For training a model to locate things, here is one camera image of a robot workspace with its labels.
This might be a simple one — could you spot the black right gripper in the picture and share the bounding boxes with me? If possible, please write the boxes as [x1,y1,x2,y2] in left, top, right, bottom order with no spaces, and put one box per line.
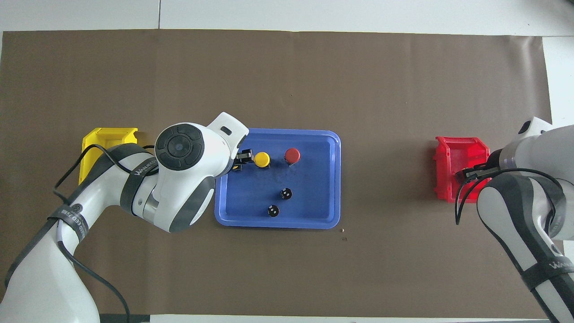
[457,150,503,180]

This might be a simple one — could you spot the red plastic bin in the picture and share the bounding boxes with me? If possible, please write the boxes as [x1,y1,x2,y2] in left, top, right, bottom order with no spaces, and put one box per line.
[433,136,494,204]

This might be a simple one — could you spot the blue plastic tray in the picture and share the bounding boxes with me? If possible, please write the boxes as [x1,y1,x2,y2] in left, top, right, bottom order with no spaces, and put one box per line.
[214,129,341,230]

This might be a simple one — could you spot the brown paper mat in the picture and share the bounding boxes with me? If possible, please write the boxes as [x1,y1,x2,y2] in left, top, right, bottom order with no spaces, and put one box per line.
[0,29,553,320]

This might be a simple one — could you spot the yellow plastic bin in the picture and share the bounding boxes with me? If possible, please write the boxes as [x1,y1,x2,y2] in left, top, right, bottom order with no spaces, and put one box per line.
[79,127,155,185]

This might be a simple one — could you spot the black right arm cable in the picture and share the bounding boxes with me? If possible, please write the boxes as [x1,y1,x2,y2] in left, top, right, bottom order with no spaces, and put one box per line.
[454,167,566,226]

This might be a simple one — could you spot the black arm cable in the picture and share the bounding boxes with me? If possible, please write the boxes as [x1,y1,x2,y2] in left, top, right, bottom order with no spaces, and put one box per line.
[53,144,158,323]
[454,167,566,226]

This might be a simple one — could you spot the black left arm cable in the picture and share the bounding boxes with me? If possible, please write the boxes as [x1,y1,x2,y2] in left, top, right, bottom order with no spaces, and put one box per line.
[53,144,158,323]

